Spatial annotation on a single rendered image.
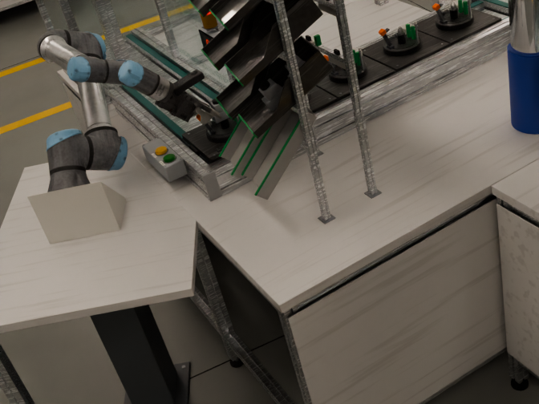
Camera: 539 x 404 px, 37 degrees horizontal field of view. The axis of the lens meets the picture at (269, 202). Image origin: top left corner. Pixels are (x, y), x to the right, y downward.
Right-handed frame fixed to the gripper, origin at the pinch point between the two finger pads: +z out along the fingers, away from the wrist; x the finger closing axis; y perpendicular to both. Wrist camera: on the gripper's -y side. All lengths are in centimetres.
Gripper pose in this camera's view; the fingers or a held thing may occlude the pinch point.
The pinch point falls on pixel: (214, 111)
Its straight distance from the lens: 270.7
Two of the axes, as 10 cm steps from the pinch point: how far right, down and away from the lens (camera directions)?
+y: -5.2, 8.5, 1.3
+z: 7.1, 3.4, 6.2
